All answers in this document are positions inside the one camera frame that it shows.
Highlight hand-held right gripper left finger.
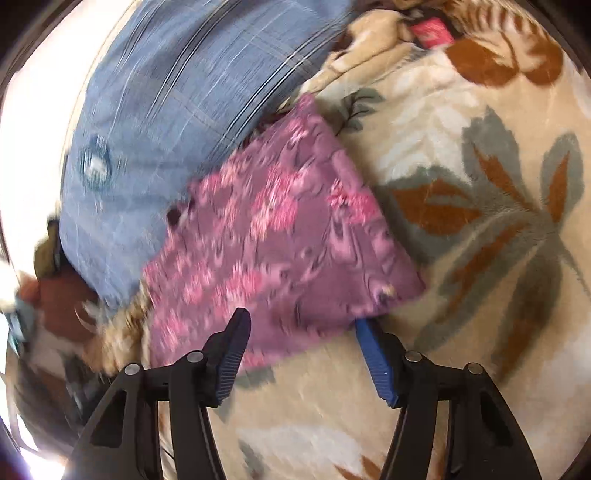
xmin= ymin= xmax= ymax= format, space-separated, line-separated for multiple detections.
xmin=67 ymin=307 xmax=252 ymax=480

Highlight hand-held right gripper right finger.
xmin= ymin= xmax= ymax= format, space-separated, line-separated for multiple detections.
xmin=355 ymin=318 xmax=542 ymax=480

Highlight purple floral garment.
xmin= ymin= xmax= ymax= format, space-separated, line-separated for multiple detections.
xmin=141 ymin=92 xmax=426 ymax=376

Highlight beige leaf-print fleece blanket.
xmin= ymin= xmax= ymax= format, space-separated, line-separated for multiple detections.
xmin=157 ymin=0 xmax=591 ymax=480

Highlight olive green cloth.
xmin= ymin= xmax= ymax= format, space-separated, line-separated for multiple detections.
xmin=33 ymin=219 xmax=68 ymax=280

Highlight pink red cloth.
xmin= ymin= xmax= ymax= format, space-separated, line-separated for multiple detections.
xmin=409 ymin=16 xmax=455 ymax=49

